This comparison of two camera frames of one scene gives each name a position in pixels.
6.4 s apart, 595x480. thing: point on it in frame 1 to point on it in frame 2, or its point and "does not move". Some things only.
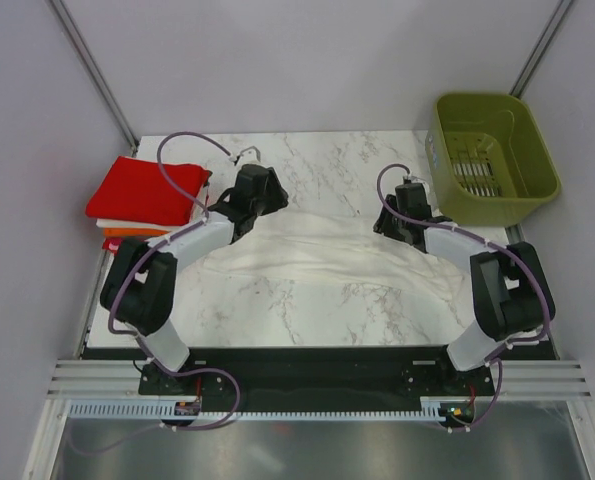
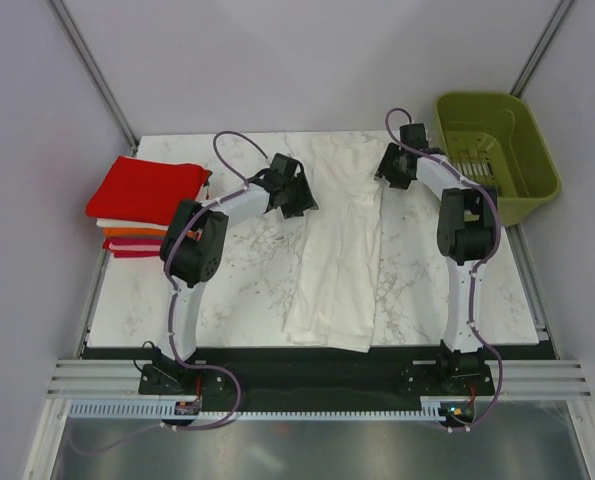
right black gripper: (382, 224) to (385, 168)
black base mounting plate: (316, 377) does not move
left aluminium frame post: (84, 57) does not move
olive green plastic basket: (488, 159) does not move
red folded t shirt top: (134, 191) does not move
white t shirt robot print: (333, 247) to (333, 296)
